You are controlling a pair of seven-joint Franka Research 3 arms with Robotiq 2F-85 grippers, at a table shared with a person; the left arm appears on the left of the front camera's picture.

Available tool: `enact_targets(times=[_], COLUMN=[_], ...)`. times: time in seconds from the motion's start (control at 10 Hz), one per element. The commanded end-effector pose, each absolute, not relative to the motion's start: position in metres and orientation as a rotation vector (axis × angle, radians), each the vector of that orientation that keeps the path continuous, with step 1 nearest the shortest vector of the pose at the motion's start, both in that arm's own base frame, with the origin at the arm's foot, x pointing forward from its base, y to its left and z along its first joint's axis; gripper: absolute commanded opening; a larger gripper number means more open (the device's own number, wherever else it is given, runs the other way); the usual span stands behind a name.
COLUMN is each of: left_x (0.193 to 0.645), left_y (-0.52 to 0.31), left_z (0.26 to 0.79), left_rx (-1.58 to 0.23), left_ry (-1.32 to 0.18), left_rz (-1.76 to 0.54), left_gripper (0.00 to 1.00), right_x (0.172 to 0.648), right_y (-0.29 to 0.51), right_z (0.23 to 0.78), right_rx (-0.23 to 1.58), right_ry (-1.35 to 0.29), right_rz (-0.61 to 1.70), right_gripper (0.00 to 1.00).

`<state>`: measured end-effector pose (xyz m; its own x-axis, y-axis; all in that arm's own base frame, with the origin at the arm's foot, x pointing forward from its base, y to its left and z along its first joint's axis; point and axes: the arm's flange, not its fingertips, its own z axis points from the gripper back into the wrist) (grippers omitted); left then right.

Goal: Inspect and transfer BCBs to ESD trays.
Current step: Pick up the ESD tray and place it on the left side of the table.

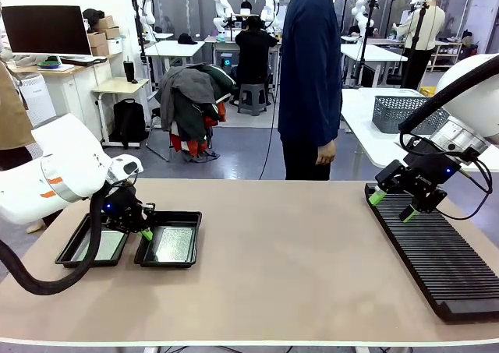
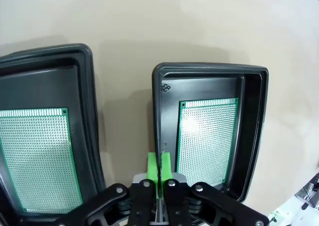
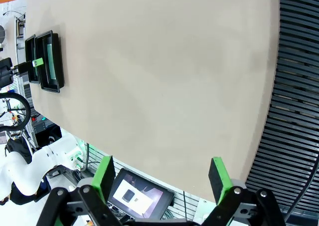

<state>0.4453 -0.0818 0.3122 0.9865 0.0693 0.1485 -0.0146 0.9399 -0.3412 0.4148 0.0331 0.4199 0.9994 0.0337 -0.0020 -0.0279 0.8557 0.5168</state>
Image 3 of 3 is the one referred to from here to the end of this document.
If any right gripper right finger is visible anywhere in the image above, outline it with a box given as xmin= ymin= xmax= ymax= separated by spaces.
xmin=199 ymin=157 xmax=287 ymax=226

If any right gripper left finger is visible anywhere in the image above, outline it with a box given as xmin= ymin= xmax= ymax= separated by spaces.
xmin=36 ymin=155 xmax=125 ymax=226

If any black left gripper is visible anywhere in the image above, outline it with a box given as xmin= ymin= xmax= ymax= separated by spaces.
xmin=0 ymin=57 xmax=44 ymax=88

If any green circuit board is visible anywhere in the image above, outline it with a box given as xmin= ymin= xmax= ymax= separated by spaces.
xmin=46 ymin=43 xmax=57 ymax=80

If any black ESD tray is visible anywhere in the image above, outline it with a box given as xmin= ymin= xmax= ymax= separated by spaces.
xmin=24 ymin=34 xmax=40 ymax=84
xmin=34 ymin=30 xmax=65 ymax=94

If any small black display screen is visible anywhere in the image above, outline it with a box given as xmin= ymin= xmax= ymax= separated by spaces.
xmin=107 ymin=168 xmax=175 ymax=221

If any black slotted board rack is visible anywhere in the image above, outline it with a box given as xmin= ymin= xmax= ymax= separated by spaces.
xmin=245 ymin=0 xmax=319 ymax=212

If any black braided cable sleeve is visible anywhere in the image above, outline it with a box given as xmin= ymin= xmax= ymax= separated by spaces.
xmin=0 ymin=92 xmax=32 ymax=132
xmin=284 ymin=156 xmax=319 ymax=222

